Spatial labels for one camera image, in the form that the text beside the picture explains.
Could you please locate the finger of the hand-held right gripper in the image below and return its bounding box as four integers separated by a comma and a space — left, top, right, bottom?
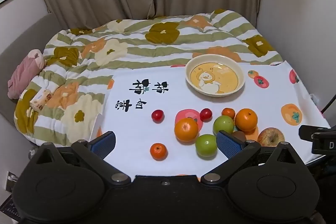
299, 124, 336, 155

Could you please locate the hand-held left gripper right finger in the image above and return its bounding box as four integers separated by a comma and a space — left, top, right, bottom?
201, 130, 305, 186

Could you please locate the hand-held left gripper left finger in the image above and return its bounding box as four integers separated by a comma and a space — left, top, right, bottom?
29, 131, 131, 187

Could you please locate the brown kiwi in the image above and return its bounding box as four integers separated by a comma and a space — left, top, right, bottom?
233, 130, 247, 142

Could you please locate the green apple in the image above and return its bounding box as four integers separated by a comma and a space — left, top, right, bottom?
213, 115, 235, 135
195, 134, 218, 158

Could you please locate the large orange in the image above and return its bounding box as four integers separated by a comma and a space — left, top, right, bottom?
234, 108, 258, 132
174, 118, 199, 143

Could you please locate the small tangerine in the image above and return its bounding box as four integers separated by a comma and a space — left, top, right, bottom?
150, 143, 168, 161
222, 107, 236, 119

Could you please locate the red cherry tomato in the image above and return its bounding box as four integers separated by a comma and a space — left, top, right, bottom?
199, 108, 213, 122
151, 109, 165, 123

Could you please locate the pale red apple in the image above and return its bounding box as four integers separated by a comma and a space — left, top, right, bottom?
257, 127, 285, 147

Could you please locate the cream duck print bowl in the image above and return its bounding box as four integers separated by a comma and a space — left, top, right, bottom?
185, 54, 246, 97

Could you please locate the small tissue pack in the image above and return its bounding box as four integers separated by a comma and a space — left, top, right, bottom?
29, 90, 53, 112

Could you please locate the white printed tablecloth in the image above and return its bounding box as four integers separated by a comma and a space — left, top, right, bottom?
89, 60, 332, 180

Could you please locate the pink plush toy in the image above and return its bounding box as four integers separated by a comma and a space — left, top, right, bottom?
7, 49, 45, 100

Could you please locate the striped floral blanket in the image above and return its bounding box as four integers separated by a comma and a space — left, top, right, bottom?
14, 9, 284, 147

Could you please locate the beige upholstered headboard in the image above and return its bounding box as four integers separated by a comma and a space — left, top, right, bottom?
0, 13, 63, 151

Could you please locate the black cable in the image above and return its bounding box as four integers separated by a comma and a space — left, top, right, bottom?
322, 94, 336, 114

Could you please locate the wall power outlet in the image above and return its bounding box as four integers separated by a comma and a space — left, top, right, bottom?
5, 171, 19, 191

